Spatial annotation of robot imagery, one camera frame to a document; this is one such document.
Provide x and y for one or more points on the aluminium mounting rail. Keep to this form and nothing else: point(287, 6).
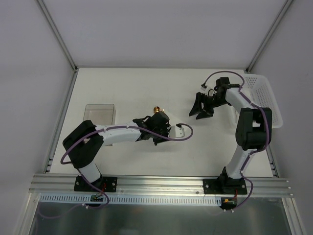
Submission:
point(161, 185)

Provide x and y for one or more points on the clear plastic utensil tray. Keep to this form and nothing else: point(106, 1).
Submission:
point(100, 114)

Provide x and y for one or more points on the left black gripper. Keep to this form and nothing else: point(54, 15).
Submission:
point(164, 129)

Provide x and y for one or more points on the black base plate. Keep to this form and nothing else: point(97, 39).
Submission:
point(106, 184)
point(229, 186)

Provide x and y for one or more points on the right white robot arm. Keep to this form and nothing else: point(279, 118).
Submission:
point(253, 133)

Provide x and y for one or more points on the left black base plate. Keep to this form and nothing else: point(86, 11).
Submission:
point(106, 184)

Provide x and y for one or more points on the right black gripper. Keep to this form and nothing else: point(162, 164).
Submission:
point(206, 104)

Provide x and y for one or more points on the gold spoon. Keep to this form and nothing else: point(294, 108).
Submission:
point(157, 109)

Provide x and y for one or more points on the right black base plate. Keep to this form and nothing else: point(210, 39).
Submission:
point(229, 186)

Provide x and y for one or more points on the white perforated plastic basket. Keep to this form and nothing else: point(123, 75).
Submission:
point(258, 89)

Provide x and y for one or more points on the white slotted cable duct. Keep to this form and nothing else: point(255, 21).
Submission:
point(132, 199)

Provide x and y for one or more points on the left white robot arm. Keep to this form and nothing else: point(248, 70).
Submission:
point(84, 142)

